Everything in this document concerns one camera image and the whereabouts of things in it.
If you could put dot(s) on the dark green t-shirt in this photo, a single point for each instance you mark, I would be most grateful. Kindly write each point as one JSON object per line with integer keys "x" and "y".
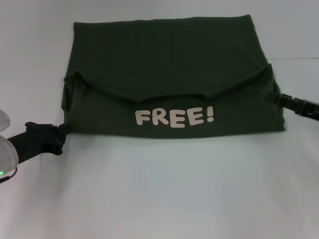
{"x": 172, "y": 74}

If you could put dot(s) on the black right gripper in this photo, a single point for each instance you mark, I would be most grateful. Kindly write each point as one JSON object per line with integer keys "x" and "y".
{"x": 307, "y": 107}

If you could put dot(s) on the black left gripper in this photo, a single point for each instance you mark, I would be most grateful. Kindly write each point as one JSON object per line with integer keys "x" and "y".
{"x": 32, "y": 142}

